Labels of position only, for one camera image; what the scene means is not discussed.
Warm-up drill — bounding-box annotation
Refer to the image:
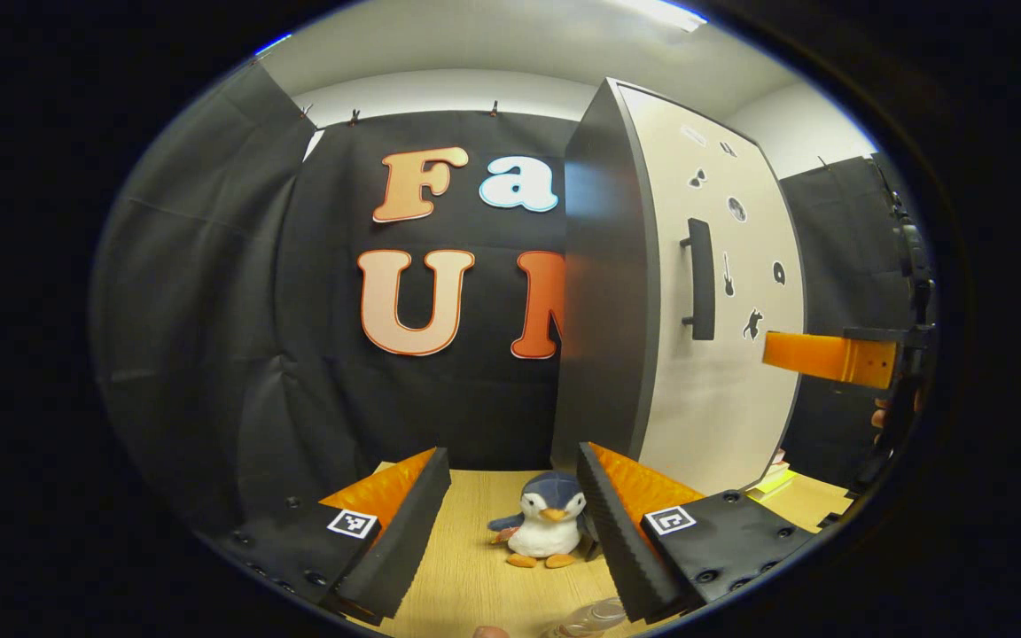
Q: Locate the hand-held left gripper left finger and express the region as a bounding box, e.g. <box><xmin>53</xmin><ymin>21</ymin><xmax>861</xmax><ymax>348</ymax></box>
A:
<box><xmin>209</xmin><ymin>446</ymin><xmax>452</xmax><ymax>626</ymax></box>

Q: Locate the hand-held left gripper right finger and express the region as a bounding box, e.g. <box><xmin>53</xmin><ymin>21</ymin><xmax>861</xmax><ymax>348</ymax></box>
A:
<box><xmin>575</xmin><ymin>441</ymin><xmax>817</xmax><ymax>626</ymax></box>

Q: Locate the clear bottle with red label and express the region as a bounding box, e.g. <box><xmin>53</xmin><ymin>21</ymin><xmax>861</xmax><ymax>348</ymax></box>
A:
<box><xmin>546</xmin><ymin>598</ymin><xmax>627</xmax><ymax>638</ymax></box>

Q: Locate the white cabinet door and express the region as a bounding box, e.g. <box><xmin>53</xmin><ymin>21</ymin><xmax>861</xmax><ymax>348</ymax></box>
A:
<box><xmin>617</xmin><ymin>80</ymin><xmax>806</xmax><ymax>497</ymax></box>

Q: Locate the black cabinet door handle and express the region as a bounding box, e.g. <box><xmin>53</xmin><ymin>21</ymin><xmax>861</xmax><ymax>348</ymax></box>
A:
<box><xmin>679</xmin><ymin>217</ymin><xmax>717</xmax><ymax>342</ymax></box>

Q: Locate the penguin plush toy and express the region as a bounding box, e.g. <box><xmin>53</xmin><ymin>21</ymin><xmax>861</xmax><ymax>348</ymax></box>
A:
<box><xmin>487</xmin><ymin>471</ymin><xmax>589</xmax><ymax>569</ymax></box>

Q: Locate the stack of books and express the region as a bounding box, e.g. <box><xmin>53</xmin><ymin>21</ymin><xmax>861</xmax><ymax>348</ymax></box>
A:
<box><xmin>745</xmin><ymin>450</ymin><xmax>797</xmax><ymax>497</ymax></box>

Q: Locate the black backdrop cloth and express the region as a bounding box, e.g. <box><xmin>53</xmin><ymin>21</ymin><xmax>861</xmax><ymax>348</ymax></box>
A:
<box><xmin>90</xmin><ymin>62</ymin><xmax>915</xmax><ymax>533</ymax></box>

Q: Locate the ceiling light panel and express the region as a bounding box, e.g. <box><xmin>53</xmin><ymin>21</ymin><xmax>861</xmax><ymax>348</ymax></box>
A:
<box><xmin>617</xmin><ymin>0</ymin><xmax>708</xmax><ymax>33</ymax></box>

